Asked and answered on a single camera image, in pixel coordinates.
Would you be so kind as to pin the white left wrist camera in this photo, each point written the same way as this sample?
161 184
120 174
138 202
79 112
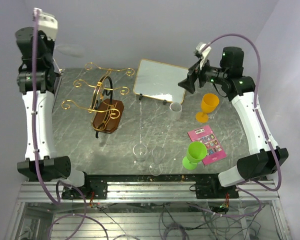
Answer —
46 23

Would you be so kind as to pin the orange plastic goblet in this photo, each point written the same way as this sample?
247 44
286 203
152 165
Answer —
209 103

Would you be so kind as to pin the clear wine glass front left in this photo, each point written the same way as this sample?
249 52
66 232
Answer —
140 154

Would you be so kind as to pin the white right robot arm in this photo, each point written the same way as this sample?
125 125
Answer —
265 156

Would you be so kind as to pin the large clear wine glass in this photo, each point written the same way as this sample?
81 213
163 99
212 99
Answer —
175 110

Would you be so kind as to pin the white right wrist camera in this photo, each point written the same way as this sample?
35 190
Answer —
202 54

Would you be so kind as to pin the gold wire wine glass rack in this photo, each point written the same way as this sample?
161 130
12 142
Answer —
107 111

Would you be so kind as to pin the small clear wine glass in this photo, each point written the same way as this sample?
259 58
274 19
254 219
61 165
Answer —
156 167

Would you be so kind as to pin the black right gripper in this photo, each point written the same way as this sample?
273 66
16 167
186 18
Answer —
194 72

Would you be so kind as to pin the aluminium rail frame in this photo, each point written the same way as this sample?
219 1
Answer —
146 207

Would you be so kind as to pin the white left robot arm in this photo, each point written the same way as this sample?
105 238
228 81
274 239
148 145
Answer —
37 82

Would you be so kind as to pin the pink booklet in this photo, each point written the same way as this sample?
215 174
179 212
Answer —
205 135

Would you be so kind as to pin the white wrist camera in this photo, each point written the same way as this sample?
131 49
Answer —
202 54
46 23

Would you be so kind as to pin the gold framed whiteboard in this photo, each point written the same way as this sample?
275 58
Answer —
159 81

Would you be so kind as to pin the green plastic goblet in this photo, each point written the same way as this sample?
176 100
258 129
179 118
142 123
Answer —
195 153

